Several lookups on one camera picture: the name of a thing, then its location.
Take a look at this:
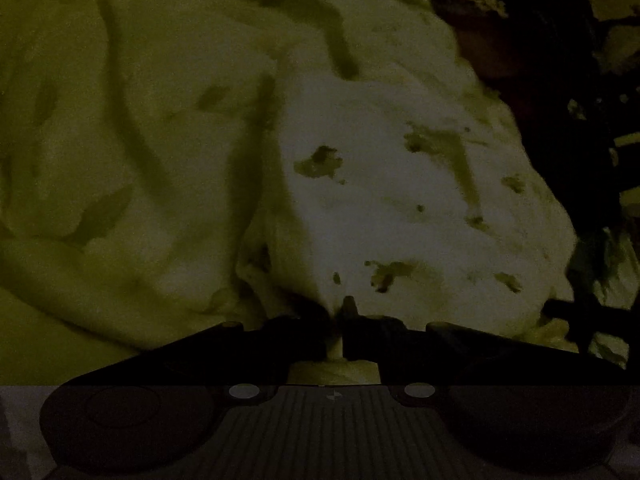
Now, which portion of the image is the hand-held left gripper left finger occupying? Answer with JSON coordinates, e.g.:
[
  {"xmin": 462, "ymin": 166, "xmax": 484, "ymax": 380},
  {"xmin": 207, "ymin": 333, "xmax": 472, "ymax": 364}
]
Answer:
[{"xmin": 62, "ymin": 309, "xmax": 335, "ymax": 387}]

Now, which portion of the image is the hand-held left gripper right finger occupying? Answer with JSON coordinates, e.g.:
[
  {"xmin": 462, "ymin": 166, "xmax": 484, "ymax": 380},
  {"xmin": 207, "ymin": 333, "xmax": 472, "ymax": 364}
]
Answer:
[{"xmin": 339, "ymin": 295, "xmax": 637, "ymax": 387}]

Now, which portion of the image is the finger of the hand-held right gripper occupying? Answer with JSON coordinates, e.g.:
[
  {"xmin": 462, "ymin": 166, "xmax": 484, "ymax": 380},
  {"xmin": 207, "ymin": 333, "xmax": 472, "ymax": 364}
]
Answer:
[{"xmin": 542, "ymin": 297, "xmax": 640, "ymax": 357}]

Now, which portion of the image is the white printed small garment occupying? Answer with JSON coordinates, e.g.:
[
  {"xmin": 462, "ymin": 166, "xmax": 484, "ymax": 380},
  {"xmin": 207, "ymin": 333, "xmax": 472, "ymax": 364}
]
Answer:
[{"xmin": 239, "ymin": 55, "xmax": 582, "ymax": 386}]

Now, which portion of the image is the pale printed bed blanket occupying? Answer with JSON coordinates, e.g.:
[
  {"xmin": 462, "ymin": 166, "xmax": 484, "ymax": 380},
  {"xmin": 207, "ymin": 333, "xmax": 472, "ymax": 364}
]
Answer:
[{"xmin": 0, "ymin": 0, "xmax": 501, "ymax": 387}]

